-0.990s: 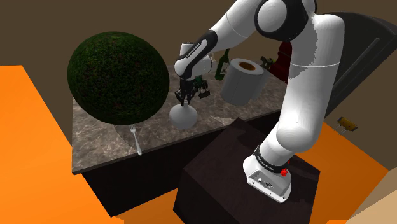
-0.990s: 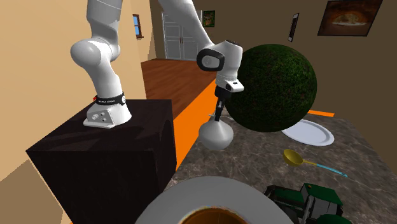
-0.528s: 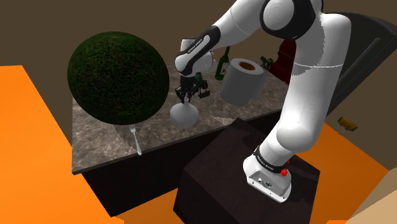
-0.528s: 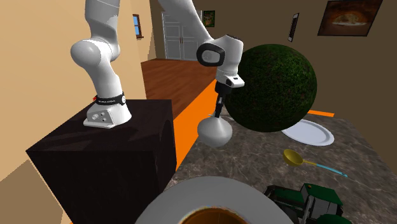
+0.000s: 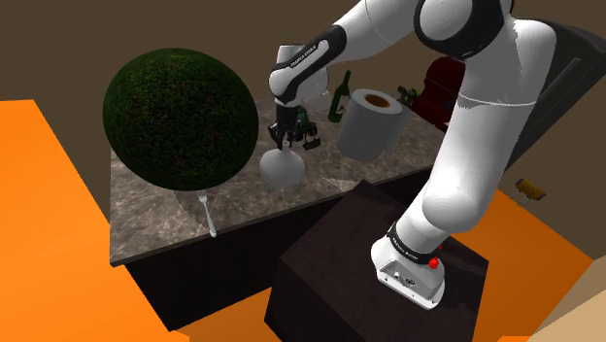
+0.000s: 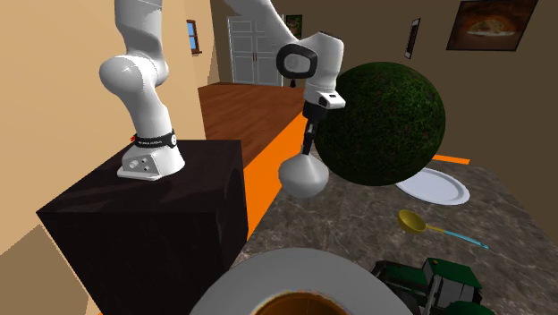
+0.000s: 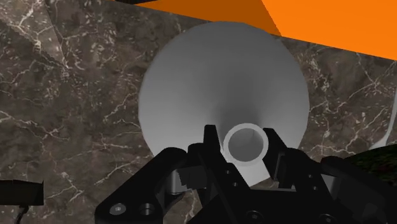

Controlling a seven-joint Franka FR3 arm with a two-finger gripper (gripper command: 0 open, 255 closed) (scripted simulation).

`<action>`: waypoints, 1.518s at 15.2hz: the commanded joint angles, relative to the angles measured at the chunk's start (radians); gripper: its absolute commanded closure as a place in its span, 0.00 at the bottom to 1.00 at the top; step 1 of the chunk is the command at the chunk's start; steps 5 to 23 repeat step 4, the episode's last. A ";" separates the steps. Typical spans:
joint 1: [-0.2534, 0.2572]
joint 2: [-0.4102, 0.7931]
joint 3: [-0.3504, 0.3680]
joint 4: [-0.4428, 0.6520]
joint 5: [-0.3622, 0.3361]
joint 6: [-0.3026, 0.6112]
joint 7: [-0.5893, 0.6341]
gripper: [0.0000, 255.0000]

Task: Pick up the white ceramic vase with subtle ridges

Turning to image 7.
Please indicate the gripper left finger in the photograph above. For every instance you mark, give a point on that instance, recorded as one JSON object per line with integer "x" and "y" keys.
{"x": 173, "y": 164}

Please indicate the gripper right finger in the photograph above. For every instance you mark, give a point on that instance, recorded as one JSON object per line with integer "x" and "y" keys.
{"x": 297, "y": 167}

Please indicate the white narrow-necked vase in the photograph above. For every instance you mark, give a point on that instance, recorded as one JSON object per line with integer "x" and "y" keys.
{"x": 217, "y": 80}

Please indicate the white curved utensil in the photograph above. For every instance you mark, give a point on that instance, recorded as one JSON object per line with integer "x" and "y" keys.
{"x": 391, "y": 124}

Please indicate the orange robot stand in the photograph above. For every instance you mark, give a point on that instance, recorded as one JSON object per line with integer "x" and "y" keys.
{"x": 335, "y": 21}

